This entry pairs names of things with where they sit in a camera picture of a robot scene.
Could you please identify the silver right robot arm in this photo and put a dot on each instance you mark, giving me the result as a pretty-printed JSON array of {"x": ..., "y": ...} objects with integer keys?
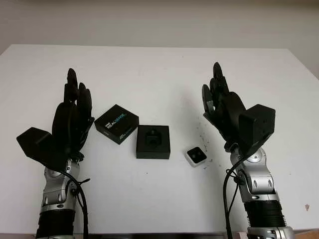
[{"x": 259, "y": 184}]

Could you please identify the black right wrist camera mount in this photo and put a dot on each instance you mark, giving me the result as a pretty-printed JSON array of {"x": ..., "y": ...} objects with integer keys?
[{"x": 259, "y": 124}]

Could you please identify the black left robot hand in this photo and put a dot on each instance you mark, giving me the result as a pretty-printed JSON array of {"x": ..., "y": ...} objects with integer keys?
[{"x": 72, "y": 117}]

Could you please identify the small silver depth camera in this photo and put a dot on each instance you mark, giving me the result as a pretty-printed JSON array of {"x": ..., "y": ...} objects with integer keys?
[{"x": 195, "y": 155}]

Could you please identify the black RealSense box lid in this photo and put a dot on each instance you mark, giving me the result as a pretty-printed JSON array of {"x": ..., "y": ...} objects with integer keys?
[{"x": 114, "y": 124}]

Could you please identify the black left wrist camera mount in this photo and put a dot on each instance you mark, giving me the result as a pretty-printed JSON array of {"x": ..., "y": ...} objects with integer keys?
[{"x": 35, "y": 144}]

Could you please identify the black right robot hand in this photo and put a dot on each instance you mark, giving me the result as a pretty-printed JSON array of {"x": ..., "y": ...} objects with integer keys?
[{"x": 230, "y": 107}]

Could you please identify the black camera box base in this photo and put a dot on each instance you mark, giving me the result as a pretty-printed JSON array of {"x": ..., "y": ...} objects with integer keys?
[{"x": 142, "y": 149}]

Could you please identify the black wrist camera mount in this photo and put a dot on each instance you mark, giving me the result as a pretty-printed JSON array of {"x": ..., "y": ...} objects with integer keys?
[
  {"x": 35, "y": 144},
  {"x": 259, "y": 124}
]

